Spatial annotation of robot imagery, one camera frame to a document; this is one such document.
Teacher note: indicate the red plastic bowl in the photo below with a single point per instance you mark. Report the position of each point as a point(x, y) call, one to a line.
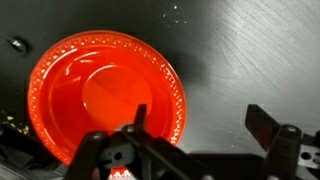
point(95, 81)

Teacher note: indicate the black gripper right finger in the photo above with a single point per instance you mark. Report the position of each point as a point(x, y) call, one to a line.
point(287, 147)

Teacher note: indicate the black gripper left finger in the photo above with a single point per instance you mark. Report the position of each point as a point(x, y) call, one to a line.
point(145, 157)

